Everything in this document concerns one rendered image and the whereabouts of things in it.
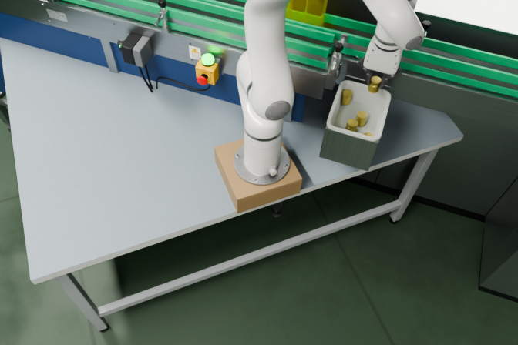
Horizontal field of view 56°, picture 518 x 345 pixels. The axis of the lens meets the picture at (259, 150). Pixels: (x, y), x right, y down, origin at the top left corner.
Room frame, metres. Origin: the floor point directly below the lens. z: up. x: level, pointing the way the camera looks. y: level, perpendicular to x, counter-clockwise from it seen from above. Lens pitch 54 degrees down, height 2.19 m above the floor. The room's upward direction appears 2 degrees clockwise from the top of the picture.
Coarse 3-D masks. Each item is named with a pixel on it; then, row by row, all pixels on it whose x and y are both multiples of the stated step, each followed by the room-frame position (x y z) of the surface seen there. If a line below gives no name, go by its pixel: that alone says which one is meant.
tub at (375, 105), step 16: (336, 96) 1.09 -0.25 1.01; (352, 96) 1.15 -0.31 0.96; (368, 96) 1.13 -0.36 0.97; (384, 96) 1.12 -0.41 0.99; (336, 112) 1.07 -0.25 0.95; (352, 112) 1.09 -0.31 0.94; (368, 112) 1.09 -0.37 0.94; (384, 112) 1.03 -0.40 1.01; (336, 128) 0.96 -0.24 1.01; (368, 128) 1.02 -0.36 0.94
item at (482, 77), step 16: (208, 0) 1.40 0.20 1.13; (336, 32) 1.26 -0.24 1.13; (352, 48) 1.25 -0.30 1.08; (400, 64) 1.20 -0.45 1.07; (416, 64) 1.18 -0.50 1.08; (432, 64) 1.17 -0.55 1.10; (448, 64) 1.15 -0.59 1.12; (464, 64) 1.14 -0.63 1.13; (464, 80) 1.13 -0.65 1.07; (480, 80) 1.12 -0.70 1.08; (496, 80) 1.11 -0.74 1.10; (512, 80) 1.09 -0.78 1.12
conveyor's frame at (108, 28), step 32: (0, 0) 1.54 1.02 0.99; (32, 0) 1.49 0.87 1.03; (96, 32) 1.42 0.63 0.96; (128, 32) 1.37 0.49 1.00; (160, 32) 1.33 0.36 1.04; (192, 64) 1.30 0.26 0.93; (224, 64) 1.26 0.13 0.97; (352, 64) 1.22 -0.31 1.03; (320, 96) 1.16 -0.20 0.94; (416, 96) 1.15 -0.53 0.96; (448, 96) 1.12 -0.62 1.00; (480, 96) 1.10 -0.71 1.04; (512, 128) 1.05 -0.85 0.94
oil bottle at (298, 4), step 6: (294, 0) 1.32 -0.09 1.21; (300, 0) 1.32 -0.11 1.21; (306, 0) 1.31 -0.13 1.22; (294, 6) 1.32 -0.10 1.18; (300, 6) 1.32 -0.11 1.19; (306, 6) 1.32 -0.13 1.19; (294, 12) 1.32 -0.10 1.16; (300, 12) 1.32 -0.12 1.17; (294, 18) 1.32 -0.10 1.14; (300, 18) 1.32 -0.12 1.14
